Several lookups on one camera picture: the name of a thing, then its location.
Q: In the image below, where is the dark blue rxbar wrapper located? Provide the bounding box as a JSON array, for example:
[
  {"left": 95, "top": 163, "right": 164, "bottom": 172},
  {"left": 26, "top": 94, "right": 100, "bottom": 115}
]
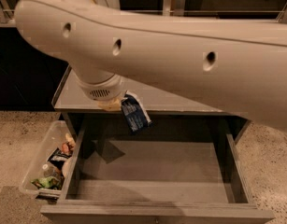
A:
[{"left": 121, "top": 91, "right": 152, "bottom": 133}]

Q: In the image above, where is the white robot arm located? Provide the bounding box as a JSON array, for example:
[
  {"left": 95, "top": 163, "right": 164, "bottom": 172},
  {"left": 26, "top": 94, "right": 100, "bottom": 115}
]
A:
[{"left": 14, "top": 0, "right": 287, "bottom": 132}]

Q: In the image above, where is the grey cabinet counter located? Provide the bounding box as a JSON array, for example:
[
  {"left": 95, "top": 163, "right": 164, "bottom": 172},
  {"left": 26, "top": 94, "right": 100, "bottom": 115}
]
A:
[{"left": 51, "top": 67, "right": 251, "bottom": 143}]

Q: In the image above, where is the grey open top drawer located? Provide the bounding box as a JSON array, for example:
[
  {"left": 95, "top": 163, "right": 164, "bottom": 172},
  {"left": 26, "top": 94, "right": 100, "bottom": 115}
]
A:
[{"left": 41, "top": 134, "right": 274, "bottom": 224}]

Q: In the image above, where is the orange pink snack packet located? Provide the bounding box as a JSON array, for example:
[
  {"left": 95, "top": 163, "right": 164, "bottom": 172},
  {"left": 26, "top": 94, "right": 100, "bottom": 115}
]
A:
[{"left": 61, "top": 133, "right": 76, "bottom": 156}]

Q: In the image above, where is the black snack packet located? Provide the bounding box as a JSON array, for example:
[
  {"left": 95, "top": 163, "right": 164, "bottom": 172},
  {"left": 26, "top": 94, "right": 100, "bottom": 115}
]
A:
[{"left": 48, "top": 148, "right": 70, "bottom": 170}]

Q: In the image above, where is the clear plastic water bottle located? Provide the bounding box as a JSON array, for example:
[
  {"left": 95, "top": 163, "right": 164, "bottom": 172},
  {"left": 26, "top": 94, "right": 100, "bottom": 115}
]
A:
[{"left": 42, "top": 163, "right": 62, "bottom": 179}]

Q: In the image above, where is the clear plastic bin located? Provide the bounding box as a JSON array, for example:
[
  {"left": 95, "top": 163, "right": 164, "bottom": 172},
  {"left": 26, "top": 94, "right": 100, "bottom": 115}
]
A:
[{"left": 19, "top": 120, "right": 72, "bottom": 199}]

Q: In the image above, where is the green snack bag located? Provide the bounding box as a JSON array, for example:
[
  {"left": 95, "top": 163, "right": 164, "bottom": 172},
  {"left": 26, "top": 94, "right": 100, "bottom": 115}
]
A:
[{"left": 31, "top": 176, "right": 62, "bottom": 190}]

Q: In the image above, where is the metal window railing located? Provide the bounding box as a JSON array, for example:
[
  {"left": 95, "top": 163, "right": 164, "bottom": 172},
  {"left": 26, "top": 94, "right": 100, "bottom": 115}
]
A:
[{"left": 0, "top": 0, "right": 287, "bottom": 28}]

